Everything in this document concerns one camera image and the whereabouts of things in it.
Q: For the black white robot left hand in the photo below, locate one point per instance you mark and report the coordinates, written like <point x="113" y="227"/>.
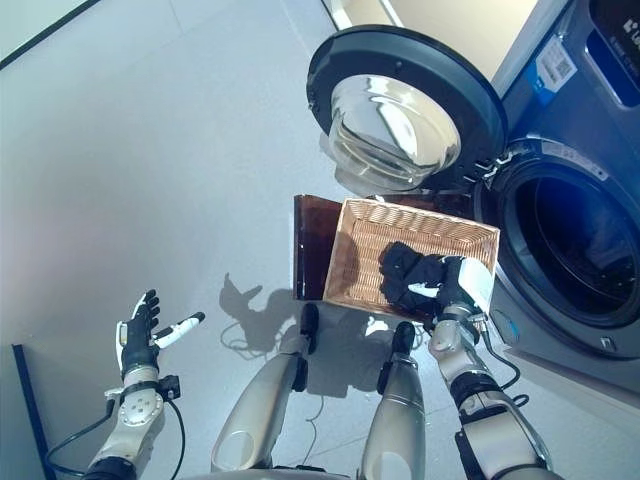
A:
<point x="137" y="342"/>

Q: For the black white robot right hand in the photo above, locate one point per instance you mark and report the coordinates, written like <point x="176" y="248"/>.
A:
<point x="465" y="285"/>

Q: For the navy black garment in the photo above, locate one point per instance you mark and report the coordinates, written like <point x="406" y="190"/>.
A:
<point x="405" y="270"/>

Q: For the dark grey washing machine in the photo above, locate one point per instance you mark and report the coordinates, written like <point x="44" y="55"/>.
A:
<point x="550" y="175"/>

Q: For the large shallow wicker basket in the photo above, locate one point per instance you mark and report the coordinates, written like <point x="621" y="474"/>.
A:
<point x="365" y="240"/>

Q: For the robot legs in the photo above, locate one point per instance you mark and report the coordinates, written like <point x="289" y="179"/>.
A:
<point x="250" y="345"/>

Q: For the silver robot left leg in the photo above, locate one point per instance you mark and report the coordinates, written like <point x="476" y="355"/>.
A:
<point x="255" y="400"/>

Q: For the silver robot leg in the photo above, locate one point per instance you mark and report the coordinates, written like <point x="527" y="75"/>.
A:
<point x="395" y="415"/>
<point x="255" y="400"/>

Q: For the silver robot right leg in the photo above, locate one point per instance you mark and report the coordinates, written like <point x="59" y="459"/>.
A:
<point x="395" y="415"/>

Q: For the dark brown wooden stool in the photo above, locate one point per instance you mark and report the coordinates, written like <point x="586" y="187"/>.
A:
<point x="312" y="235"/>

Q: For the silver robot torso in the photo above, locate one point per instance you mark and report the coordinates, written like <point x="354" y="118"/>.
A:
<point x="260" y="474"/>

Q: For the round glass washer door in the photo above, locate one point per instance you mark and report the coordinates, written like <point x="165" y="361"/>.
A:
<point x="395" y="115"/>

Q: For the blue QR code sticker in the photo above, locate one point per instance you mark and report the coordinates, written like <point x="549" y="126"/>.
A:
<point x="555" y="67"/>

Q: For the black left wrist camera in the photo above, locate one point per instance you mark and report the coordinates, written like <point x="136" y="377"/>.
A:
<point x="169" y="386"/>

